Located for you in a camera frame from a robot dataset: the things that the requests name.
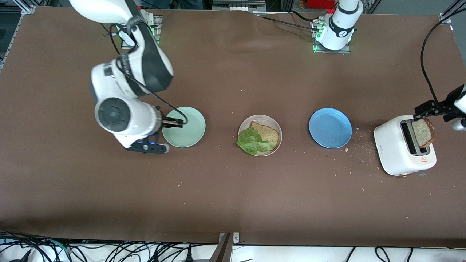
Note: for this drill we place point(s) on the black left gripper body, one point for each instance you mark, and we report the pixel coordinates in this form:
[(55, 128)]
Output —
[(452, 99)]

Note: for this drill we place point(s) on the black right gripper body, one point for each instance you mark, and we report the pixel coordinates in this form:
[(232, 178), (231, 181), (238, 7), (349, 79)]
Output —
[(164, 123)]

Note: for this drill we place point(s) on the green lettuce leaf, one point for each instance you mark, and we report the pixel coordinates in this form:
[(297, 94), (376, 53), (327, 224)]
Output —
[(251, 142)]

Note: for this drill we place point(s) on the brown bread slice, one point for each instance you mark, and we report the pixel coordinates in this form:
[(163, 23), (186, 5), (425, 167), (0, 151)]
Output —
[(422, 133), (269, 133)]

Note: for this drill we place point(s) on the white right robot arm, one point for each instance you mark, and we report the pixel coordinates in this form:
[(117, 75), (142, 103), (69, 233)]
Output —
[(116, 116)]

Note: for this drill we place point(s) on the pale green plate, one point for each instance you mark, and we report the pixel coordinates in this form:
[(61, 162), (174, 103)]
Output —
[(189, 134)]

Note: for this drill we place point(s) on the beige plate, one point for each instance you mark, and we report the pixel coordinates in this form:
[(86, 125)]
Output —
[(260, 118)]

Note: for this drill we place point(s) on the blue plate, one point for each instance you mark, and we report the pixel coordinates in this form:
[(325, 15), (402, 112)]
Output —
[(330, 128)]

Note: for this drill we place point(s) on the white toaster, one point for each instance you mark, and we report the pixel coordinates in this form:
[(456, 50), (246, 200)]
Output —
[(393, 153)]

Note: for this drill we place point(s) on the brown table cover sheet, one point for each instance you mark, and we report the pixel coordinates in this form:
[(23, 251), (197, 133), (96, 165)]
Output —
[(233, 72)]

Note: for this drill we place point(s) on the grey metal rack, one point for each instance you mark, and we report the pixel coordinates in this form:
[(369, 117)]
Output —
[(236, 5)]

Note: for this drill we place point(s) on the red box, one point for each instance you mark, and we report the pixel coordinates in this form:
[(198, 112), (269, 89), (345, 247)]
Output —
[(320, 3)]

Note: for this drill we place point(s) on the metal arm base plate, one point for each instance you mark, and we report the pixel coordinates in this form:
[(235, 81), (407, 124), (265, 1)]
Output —
[(344, 51), (158, 25)]

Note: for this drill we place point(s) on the silver bracket plate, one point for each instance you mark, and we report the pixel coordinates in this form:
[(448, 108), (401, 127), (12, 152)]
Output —
[(236, 238)]

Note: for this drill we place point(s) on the dark grey metal post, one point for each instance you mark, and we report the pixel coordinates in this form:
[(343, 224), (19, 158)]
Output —
[(222, 251)]

